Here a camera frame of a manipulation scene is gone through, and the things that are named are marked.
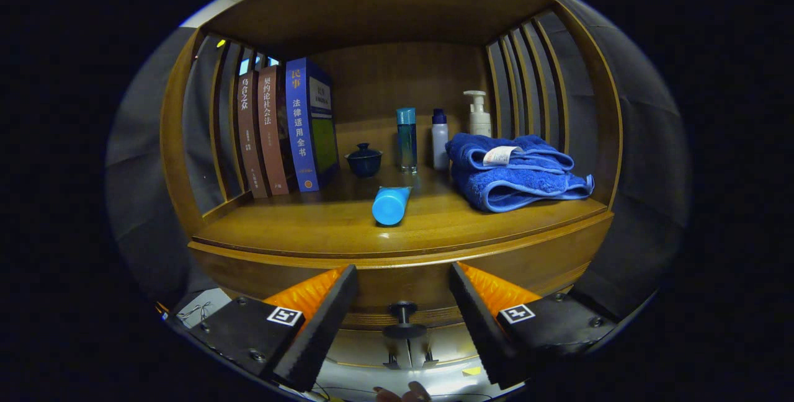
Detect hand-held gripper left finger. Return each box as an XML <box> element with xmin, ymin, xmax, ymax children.
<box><xmin>176</xmin><ymin>264</ymin><xmax>359</xmax><ymax>393</ymax></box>

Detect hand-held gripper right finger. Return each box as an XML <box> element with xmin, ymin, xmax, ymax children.
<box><xmin>448</xmin><ymin>261</ymin><xmax>618</xmax><ymax>390</ymax></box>

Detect black drawer knob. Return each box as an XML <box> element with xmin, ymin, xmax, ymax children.
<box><xmin>382</xmin><ymin>301</ymin><xmax>427</xmax><ymax>339</ymax></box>

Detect wooden drawer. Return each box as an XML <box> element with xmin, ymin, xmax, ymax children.
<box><xmin>188</xmin><ymin>211</ymin><xmax>615</xmax><ymax>331</ymax></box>

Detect blue white cosmetic tube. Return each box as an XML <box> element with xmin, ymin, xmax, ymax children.
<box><xmin>371</xmin><ymin>185</ymin><xmax>413</xmax><ymax>227</ymax></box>

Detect wooden countertop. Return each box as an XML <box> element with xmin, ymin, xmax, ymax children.
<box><xmin>192</xmin><ymin>114</ymin><xmax>609</xmax><ymax>258</ymax></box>

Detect wooden cabinet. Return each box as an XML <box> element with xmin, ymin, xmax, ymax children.
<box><xmin>159</xmin><ymin>0</ymin><xmax>624</xmax><ymax>384</ymax></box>

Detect blue folded towel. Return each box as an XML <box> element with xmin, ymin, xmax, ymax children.
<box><xmin>445</xmin><ymin>133</ymin><xmax>595</xmax><ymax>213</ymax></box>

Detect dark blue lidded teacup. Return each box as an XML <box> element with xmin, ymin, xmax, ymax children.
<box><xmin>344</xmin><ymin>143</ymin><xmax>383</xmax><ymax>178</ymax></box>

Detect white bottle dark blue cap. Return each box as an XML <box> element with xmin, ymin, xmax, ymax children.
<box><xmin>431</xmin><ymin>109</ymin><xmax>449</xmax><ymax>171</ymax></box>

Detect teal glass bottle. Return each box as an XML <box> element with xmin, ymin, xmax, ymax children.
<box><xmin>396</xmin><ymin>107</ymin><xmax>418</xmax><ymax>174</ymax></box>

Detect blue book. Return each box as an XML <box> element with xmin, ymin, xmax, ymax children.
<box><xmin>285</xmin><ymin>58</ymin><xmax>340</xmax><ymax>192</ymax></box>

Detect reddish brown book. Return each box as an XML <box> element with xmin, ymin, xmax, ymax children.
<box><xmin>257</xmin><ymin>65</ymin><xmax>295</xmax><ymax>196</ymax></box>

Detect dark brown book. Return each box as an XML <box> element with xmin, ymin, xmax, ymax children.
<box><xmin>237</xmin><ymin>70</ymin><xmax>269</xmax><ymax>199</ymax></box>

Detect white pump bottle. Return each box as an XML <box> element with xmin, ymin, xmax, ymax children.
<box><xmin>463</xmin><ymin>91</ymin><xmax>493</xmax><ymax>138</ymax></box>

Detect white cable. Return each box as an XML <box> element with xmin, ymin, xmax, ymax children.
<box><xmin>180</xmin><ymin>301</ymin><xmax>213</xmax><ymax>322</ymax></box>

